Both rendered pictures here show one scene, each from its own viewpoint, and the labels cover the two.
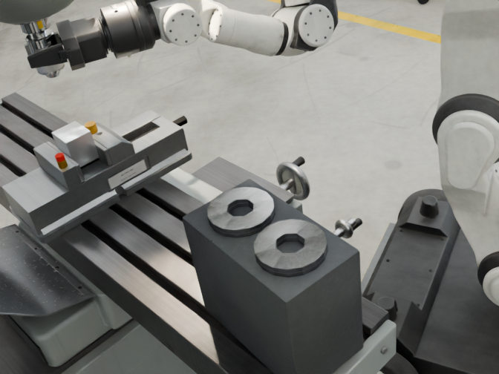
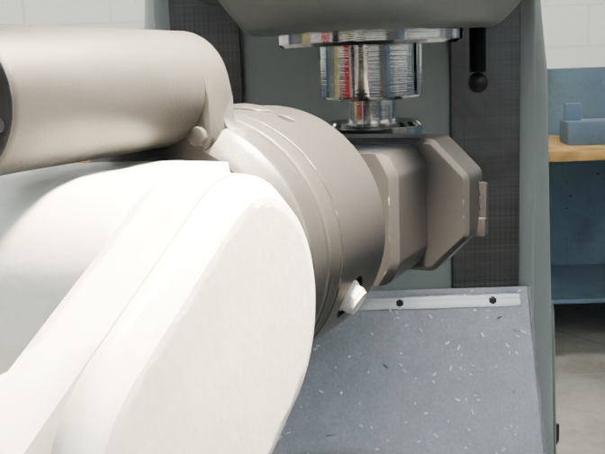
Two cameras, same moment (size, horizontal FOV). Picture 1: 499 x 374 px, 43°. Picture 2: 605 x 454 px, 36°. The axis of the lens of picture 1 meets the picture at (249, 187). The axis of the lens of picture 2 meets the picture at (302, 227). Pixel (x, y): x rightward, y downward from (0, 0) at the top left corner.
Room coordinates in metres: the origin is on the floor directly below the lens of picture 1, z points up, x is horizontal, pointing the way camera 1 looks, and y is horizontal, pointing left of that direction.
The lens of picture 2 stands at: (1.28, -0.06, 1.30)
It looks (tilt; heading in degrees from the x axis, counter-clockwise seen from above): 10 degrees down; 129
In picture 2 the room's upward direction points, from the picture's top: 2 degrees counter-clockwise
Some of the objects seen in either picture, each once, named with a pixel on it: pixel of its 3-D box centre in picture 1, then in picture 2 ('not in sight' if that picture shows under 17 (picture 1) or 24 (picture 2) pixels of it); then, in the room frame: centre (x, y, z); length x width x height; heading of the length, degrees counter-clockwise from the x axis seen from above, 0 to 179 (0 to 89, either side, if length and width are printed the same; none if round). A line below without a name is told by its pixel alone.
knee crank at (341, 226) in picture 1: (333, 237); not in sight; (1.24, -0.20, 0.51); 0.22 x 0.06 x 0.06; 128
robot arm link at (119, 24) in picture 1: (98, 38); (294, 222); (1.05, 0.21, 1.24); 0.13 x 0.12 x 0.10; 15
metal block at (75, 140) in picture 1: (75, 145); not in sight; (1.04, 0.31, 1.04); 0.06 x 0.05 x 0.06; 35
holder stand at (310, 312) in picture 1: (272, 279); not in sight; (0.61, -0.01, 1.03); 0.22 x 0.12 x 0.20; 32
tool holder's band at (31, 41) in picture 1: (40, 37); (372, 131); (1.03, 0.30, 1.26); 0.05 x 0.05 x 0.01
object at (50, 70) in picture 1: (46, 55); not in sight; (1.03, 0.30, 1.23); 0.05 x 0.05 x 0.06
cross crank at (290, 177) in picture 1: (284, 188); not in sight; (1.33, -0.09, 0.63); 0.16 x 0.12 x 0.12; 128
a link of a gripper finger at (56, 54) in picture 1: (47, 58); not in sight; (1.00, 0.29, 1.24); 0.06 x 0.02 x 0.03; 105
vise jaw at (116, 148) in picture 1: (103, 141); not in sight; (1.07, 0.27, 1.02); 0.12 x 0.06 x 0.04; 35
